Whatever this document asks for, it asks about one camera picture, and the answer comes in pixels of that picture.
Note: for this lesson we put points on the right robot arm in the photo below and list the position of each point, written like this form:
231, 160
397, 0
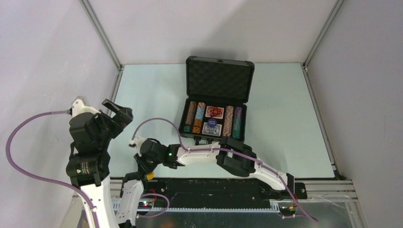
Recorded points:
233, 156

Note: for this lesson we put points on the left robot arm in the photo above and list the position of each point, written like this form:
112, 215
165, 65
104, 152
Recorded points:
88, 168

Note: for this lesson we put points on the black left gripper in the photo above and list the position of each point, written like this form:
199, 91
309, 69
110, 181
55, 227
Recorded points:
122, 118

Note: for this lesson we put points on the blue playing card deck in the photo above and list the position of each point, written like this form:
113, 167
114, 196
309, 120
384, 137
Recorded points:
212, 131

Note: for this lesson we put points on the blue small blind button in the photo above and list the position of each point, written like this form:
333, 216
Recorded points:
212, 123

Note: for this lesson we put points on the red dice set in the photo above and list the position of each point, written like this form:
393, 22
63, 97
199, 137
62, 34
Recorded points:
214, 112

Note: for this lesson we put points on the black poker case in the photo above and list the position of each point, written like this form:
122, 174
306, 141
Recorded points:
217, 82

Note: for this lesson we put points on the blue orange chip stack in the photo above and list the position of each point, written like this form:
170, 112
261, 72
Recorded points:
197, 124

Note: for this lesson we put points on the purple green chip stack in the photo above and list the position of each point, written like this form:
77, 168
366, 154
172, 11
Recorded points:
236, 129

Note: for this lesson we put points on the pink brown chip stack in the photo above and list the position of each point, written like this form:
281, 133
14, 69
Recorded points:
228, 120

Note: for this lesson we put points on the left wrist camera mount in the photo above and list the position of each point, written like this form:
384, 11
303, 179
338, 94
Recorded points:
80, 105

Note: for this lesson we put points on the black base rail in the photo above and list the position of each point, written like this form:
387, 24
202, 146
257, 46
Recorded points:
214, 193

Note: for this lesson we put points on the yellow big blind button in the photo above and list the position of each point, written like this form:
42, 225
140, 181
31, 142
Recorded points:
150, 176

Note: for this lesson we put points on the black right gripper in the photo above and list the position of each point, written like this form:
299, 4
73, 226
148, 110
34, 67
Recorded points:
140, 159

